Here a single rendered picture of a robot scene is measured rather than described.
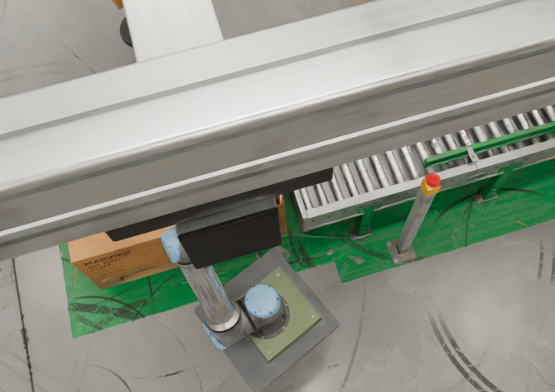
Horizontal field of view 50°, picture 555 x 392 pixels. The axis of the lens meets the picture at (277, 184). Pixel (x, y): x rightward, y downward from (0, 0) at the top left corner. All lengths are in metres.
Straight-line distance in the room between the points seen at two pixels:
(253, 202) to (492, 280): 3.36
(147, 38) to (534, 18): 0.40
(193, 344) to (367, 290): 1.09
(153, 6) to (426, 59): 0.37
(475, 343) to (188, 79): 3.40
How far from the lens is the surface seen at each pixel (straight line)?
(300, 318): 2.83
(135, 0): 0.74
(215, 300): 2.40
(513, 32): 0.50
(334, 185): 3.34
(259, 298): 2.58
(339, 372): 3.62
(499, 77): 0.53
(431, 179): 2.87
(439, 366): 3.70
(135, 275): 3.85
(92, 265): 3.50
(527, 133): 3.60
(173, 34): 0.70
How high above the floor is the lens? 3.58
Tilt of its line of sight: 65 degrees down
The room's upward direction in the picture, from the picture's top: 6 degrees counter-clockwise
